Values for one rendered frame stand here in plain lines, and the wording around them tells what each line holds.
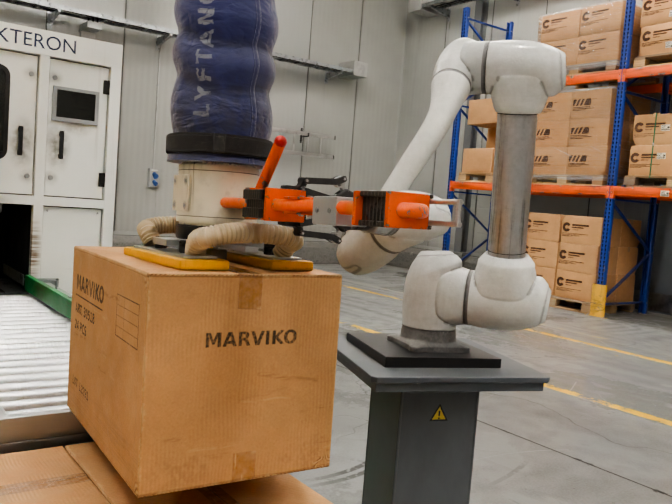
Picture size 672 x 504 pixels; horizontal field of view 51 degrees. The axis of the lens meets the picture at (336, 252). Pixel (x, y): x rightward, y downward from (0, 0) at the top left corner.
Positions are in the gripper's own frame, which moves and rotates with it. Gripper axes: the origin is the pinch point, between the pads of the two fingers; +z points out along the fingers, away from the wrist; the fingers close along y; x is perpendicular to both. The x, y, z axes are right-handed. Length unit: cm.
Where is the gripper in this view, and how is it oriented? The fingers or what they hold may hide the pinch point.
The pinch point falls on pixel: (279, 204)
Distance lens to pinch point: 128.8
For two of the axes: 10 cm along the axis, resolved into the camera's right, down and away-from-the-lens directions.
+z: -8.1, -0.3, -5.9
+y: -0.8, 9.9, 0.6
